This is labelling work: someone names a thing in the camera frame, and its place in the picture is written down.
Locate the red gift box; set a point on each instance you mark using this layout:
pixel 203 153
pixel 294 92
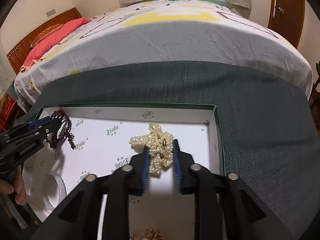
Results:
pixel 7 110

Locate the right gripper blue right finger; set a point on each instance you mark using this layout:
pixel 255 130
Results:
pixel 176 164

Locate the pearl flower brooch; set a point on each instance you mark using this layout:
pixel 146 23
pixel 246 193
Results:
pixel 149 234

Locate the brown wooden door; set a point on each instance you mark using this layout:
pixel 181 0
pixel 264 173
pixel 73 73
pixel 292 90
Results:
pixel 287 18

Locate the green jewelry tray box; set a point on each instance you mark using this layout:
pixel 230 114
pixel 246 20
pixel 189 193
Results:
pixel 101 137

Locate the person's left hand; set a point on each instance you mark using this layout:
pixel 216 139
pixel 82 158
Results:
pixel 17 187

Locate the white jade bangle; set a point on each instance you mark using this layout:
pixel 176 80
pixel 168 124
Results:
pixel 53 190

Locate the dark grey table cloth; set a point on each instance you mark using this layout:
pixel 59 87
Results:
pixel 268 131

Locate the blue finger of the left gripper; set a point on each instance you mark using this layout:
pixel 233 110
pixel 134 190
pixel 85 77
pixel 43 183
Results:
pixel 49 131
pixel 37 123

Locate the bed with patterned sheet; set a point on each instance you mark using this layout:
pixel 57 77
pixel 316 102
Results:
pixel 157 31

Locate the wall power socket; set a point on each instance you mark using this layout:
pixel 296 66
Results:
pixel 50 13

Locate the pink pillow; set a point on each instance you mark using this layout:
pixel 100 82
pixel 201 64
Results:
pixel 51 40

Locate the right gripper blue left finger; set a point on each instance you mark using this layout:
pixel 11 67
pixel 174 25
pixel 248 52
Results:
pixel 145 169

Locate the orange cushion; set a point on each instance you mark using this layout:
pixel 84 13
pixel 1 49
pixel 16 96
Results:
pixel 45 33

